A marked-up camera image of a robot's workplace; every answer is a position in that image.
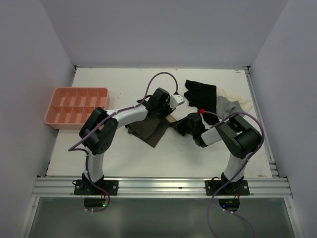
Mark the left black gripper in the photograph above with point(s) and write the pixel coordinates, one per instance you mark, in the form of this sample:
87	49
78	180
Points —
169	111

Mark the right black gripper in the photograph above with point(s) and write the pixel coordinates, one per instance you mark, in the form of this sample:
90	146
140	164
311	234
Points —
178	125

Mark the olive underwear beige waistband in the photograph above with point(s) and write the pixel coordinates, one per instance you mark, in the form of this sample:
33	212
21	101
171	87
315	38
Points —
150	130

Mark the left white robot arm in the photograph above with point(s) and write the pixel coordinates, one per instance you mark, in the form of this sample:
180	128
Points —
100	128

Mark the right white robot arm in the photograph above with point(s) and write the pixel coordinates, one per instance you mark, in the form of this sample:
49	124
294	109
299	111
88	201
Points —
242	134

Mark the black underwear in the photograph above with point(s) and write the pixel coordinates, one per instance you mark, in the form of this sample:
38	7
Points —
201	96

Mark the grey underwear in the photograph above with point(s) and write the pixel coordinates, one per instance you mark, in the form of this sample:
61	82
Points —
224	107

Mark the cream underwear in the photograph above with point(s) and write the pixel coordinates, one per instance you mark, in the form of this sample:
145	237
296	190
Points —
245	103

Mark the pink compartment tray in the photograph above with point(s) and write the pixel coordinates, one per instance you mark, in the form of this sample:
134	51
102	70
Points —
70	107

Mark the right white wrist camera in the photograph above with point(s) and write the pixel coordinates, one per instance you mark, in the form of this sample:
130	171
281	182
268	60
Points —
207	126

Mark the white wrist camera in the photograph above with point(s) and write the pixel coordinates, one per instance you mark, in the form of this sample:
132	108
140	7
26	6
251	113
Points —
175	101
207	126

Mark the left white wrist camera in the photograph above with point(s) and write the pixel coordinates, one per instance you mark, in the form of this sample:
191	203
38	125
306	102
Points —
175	101

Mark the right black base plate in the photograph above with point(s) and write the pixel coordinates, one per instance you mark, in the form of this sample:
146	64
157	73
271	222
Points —
239	187

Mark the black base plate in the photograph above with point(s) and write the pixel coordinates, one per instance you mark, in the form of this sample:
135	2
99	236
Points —
239	187
84	187

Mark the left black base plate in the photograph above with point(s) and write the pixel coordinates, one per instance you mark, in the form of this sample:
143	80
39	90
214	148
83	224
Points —
84	187

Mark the aluminium mounting rail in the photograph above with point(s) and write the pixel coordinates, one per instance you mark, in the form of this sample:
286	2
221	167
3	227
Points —
163	188

